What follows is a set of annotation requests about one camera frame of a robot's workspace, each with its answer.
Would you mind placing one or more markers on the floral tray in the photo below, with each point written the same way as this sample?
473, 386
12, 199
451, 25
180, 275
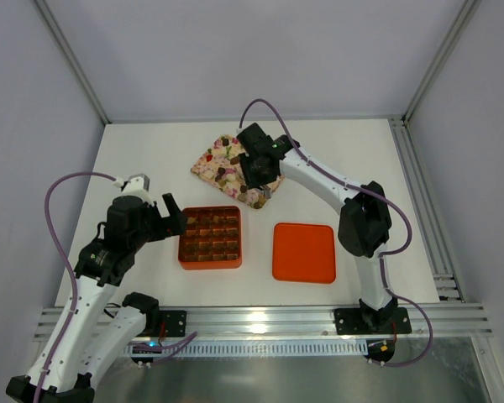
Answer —
219, 167

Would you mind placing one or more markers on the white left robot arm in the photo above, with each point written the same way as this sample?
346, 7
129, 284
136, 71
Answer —
73, 361

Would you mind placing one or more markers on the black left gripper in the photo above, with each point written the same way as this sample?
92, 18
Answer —
160, 221

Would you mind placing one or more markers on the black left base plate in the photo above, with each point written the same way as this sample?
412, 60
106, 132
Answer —
172, 323

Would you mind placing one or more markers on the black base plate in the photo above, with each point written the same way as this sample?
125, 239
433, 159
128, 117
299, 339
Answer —
172, 323
356, 321

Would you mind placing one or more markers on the orange chocolate box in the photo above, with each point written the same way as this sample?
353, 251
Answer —
212, 240

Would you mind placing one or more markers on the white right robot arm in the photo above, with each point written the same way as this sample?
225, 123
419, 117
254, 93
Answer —
364, 220

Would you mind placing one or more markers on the orange box lid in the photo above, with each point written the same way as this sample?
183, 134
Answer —
303, 253

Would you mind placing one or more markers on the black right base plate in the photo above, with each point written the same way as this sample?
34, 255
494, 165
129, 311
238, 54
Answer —
356, 321

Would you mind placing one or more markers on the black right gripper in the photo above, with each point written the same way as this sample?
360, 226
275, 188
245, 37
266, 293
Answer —
257, 177

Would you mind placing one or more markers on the aluminium table rail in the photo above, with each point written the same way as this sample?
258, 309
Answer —
443, 320

